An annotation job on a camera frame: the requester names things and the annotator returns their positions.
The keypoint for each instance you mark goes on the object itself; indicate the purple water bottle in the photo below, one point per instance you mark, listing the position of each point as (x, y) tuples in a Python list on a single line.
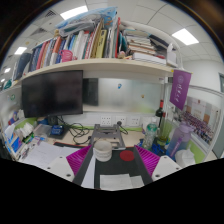
[(180, 139)]

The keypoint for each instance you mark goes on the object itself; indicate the green glass vase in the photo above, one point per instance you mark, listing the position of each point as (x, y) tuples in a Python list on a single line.
[(165, 129)]

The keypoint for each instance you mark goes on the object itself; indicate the black computer monitor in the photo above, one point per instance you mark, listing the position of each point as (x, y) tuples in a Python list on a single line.
[(53, 94)]

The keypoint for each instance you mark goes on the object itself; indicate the row of books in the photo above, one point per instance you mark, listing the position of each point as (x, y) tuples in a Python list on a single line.
[(98, 37)]

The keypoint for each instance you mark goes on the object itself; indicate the stack of books right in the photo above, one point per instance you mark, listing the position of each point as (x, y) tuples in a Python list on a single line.
[(143, 46)]

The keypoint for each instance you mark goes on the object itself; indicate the white tissue pack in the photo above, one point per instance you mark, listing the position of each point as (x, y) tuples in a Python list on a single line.
[(184, 158)]

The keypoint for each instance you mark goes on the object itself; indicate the purple hanging pennant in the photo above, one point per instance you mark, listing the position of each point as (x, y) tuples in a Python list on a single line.
[(180, 85)]

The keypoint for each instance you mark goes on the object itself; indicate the white ribbed cup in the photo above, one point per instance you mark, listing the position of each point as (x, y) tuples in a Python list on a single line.
[(102, 150)]

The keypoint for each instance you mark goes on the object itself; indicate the red round coaster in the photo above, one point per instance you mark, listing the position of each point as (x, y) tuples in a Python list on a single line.
[(127, 155)]

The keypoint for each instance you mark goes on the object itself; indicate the white paper sheet on mat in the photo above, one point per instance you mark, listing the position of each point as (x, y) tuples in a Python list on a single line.
[(120, 182)]

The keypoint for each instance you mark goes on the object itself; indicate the group photo poster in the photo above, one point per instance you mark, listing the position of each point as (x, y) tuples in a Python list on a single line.
[(202, 116)]

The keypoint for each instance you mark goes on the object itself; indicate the white papers on desk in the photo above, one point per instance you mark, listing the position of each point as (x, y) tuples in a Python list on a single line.
[(43, 154)]

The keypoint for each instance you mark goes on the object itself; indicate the blue box under monitor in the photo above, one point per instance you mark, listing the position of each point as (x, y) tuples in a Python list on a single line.
[(57, 129)]

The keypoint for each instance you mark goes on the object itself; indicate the dark wine bottle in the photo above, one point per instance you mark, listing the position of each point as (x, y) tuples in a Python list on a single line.
[(159, 111)]

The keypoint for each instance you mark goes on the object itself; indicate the white wooden shelf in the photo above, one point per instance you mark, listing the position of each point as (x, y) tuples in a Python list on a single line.
[(96, 64)]

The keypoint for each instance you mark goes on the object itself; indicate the grey metal laptop stand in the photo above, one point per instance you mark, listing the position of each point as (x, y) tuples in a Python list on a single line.
[(109, 133)]

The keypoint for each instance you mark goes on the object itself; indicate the pink mug on shelf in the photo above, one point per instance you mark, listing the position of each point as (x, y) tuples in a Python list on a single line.
[(66, 55)]

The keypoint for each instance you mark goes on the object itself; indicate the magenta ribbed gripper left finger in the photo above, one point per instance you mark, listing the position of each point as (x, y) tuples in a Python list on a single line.
[(76, 159)]

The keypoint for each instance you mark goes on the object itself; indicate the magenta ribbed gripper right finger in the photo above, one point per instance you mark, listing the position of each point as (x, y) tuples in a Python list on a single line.
[(149, 159)]

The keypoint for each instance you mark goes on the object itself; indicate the clear plastic water bottle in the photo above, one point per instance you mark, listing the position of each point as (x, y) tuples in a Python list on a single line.
[(150, 133)]

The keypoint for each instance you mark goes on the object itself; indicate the black desk mat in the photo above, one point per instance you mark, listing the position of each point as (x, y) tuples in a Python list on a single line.
[(114, 166)]

